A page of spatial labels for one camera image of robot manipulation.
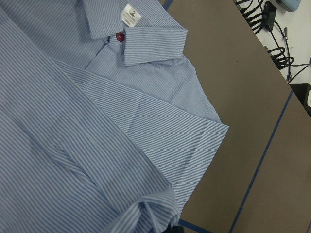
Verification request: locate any blue striped button shirt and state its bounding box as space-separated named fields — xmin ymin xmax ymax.
xmin=0 ymin=0 xmax=228 ymax=233

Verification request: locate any brown paper table cover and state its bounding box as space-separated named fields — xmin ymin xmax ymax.
xmin=162 ymin=0 xmax=311 ymax=233

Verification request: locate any black cable bundle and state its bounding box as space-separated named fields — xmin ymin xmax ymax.
xmin=234 ymin=0 xmax=311 ymax=84

